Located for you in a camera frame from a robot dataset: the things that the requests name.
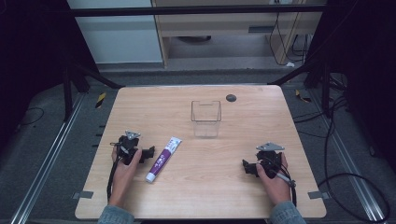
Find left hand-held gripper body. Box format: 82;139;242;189
117;130;142;166

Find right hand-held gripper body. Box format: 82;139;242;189
255;142;286;180

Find person's right hand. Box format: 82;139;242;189
255;151;292;207

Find person's left hand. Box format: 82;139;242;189
107;147;144;209

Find purple and white toothpaste tube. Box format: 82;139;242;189
145;135;183;184

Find yellow and black tape piece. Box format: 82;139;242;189
294;89;312;104
94;91;107;109

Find grey tape strip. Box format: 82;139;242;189
72;190;94;201
306;190;331;201

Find clear plastic container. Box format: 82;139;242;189
190;99;223;139

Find black metal stand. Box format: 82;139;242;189
61;60;126;123
266;57;347;119

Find white cabinet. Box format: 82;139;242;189
65;0;164;65

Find black curtain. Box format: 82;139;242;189
0;0;101;157
306;0;396;175

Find black horizontal crossbar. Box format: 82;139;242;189
68;3;328;18

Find left hand-held gripper black cable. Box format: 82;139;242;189
106;141;126;203

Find hand-held gripper black cable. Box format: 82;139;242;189
106;141;126;203
270;158;299;208

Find right hand-held gripper black cable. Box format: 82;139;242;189
270;158;299;208

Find aluminium floor rail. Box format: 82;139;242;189
308;88;388;223
8;92;87;224

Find thick black floor cable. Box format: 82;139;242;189
292;92;392;224

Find thin black floor cable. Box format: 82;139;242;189
17;106;46;128

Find hanging black cables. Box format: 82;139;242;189
268;0;312;67

